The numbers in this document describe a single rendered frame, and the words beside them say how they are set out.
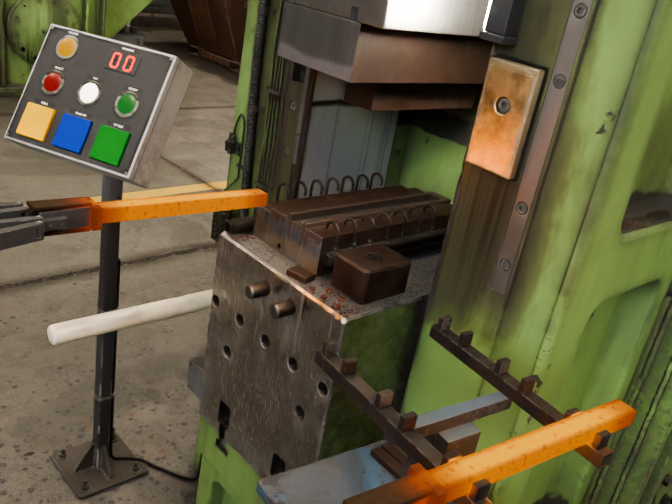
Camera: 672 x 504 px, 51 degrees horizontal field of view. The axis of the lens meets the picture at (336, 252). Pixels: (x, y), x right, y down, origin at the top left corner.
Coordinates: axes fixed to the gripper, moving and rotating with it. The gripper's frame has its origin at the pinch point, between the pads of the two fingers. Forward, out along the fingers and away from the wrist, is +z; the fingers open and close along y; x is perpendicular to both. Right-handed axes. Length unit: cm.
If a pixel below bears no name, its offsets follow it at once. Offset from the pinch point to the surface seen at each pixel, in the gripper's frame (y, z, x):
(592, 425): 65, 38, -7
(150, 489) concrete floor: -43, 42, -107
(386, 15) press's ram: 13, 45, 32
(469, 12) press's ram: 13, 64, 33
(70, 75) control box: -61, 27, 5
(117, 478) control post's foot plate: -50, 36, -105
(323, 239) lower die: 7.6, 44.1, -7.8
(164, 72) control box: -43, 39, 10
